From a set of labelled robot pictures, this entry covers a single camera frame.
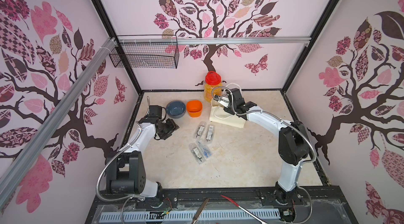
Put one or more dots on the blue-grey ceramic bowl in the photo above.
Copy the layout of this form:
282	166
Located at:
176	109

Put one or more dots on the left flexible metal conduit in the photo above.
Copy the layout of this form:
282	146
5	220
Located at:
124	175

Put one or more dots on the red-tipped metal rod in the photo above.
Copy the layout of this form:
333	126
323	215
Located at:
244	210

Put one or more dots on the flexible metal conduit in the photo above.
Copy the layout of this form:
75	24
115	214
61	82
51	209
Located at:
124	175
294	147

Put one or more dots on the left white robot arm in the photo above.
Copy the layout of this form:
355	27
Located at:
125	171

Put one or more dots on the horizontal aluminium rail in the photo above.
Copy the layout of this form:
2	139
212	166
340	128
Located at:
214	41

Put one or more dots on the red-lidded jar of corn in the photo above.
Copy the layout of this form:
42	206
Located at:
212	80

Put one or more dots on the diagonal aluminium rail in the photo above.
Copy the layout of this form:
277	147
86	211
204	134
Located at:
24	161

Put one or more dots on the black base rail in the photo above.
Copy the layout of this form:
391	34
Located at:
309	205

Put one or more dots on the clear compass case barcode label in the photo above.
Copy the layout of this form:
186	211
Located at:
210	134

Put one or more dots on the grey metal rod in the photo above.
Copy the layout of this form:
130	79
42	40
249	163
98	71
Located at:
199	211

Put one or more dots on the white slotted cable duct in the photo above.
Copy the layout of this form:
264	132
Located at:
185	216

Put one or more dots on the black wire basket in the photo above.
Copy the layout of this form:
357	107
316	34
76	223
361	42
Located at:
146	51

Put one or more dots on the orange plastic cup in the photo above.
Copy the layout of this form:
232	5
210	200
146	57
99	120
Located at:
194	108

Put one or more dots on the right flexible metal conduit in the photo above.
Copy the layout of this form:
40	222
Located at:
294	147

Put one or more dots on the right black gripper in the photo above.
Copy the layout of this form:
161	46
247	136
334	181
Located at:
230	98

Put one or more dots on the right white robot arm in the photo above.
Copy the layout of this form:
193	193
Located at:
287	183

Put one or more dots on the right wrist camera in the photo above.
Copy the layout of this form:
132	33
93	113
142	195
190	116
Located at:
223	101

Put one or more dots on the clear compass case blue compass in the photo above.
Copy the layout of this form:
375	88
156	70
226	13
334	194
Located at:
204	149

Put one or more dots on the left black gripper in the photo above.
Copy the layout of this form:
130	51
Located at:
173	126

